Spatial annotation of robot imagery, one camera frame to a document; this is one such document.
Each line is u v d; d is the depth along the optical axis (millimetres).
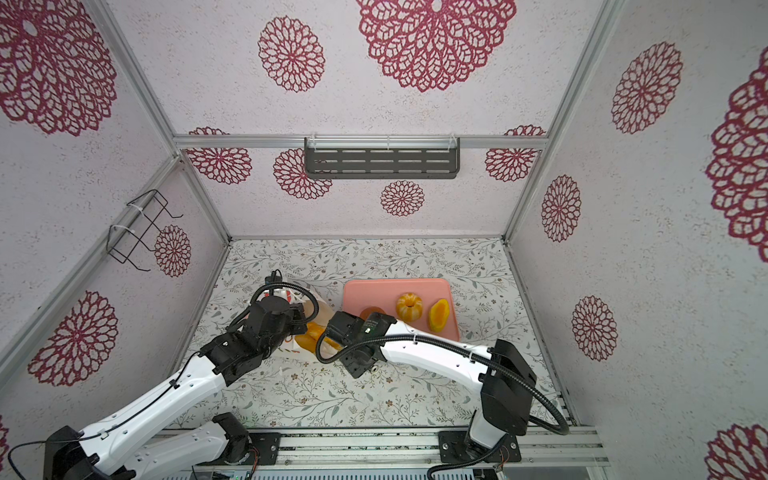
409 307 952
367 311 977
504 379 413
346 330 583
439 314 947
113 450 399
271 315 556
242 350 558
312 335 684
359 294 1036
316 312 603
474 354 438
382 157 962
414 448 761
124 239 732
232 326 583
